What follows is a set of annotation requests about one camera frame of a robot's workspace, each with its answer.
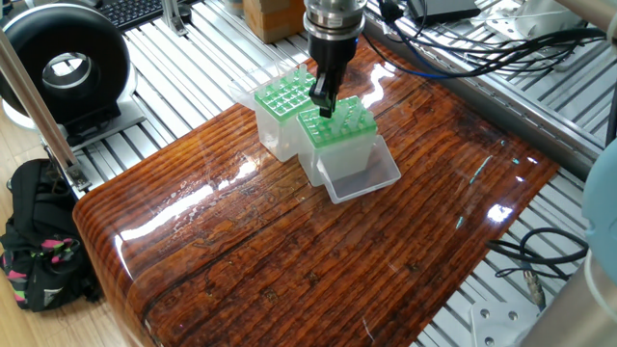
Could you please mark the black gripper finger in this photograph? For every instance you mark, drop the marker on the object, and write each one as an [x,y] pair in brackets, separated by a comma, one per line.
[316,92]
[332,96]

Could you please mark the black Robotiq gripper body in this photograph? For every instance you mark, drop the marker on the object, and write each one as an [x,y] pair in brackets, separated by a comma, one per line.
[334,50]

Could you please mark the green rack clear tip box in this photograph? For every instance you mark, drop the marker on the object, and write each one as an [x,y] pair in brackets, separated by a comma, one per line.
[333,169]
[275,135]

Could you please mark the brown cardboard box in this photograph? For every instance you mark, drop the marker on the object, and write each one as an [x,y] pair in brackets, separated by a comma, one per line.
[270,14]

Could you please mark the dark flat device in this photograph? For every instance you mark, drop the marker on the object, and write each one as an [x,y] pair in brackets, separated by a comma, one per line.
[448,6]

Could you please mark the glossy wooden table board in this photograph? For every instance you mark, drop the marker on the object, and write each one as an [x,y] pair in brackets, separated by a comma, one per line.
[289,251]

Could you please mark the perforated silver metal plate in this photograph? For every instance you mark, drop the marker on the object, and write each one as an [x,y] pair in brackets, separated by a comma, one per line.
[530,14]

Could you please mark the black keyboard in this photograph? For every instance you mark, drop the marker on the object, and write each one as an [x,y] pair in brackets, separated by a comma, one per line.
[130,10]

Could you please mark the black backpack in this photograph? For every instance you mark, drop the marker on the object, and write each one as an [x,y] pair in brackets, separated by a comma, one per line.
[39,241]

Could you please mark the short aluminium post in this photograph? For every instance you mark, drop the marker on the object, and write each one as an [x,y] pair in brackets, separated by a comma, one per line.
[176,14]

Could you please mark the aluminium frame post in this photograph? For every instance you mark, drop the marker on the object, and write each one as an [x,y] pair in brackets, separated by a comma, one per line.
[43,125]

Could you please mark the silver robot mount plate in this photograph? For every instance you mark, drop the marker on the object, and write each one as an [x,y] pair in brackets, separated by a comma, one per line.
[506,326]

